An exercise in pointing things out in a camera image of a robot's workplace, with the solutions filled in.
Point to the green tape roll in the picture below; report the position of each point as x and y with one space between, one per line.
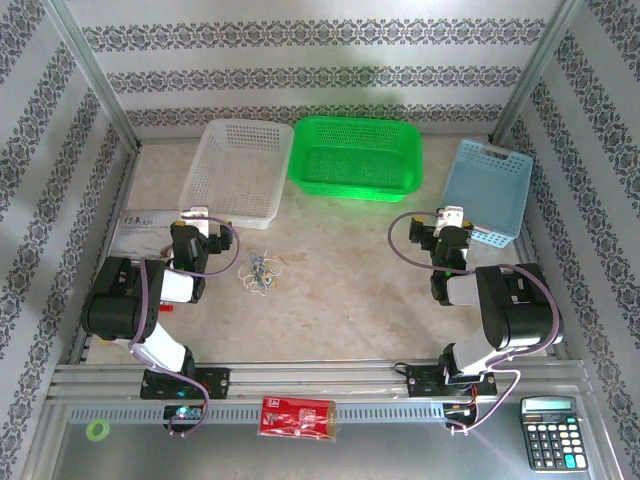
90 430

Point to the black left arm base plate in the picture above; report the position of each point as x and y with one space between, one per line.
217 382

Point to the white perforated plastic basket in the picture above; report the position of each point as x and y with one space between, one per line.
235 175

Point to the light blue plastic basket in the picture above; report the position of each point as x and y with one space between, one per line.
487 195

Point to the grey printed book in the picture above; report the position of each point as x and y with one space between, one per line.
140 232

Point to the black desk calculator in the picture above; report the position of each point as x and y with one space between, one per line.
554 440

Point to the red foil packet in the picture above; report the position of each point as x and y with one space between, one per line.
297 417

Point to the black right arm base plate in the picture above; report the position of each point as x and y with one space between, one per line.
422 382

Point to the aluminium side rail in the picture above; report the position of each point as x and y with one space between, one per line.
121 200
530 252

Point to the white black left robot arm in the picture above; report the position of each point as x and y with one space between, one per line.
115 305

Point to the green perforated plastic basket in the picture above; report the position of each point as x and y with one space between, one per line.
355 165

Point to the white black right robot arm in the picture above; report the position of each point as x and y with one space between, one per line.
520 310

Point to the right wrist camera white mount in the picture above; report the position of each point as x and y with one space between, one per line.
450 217

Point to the small red object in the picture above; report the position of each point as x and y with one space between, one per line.
168 309

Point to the aluminium mounting rail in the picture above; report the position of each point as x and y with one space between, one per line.
320 375

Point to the aluminium frame post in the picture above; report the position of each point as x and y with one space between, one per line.
90 70
537 70

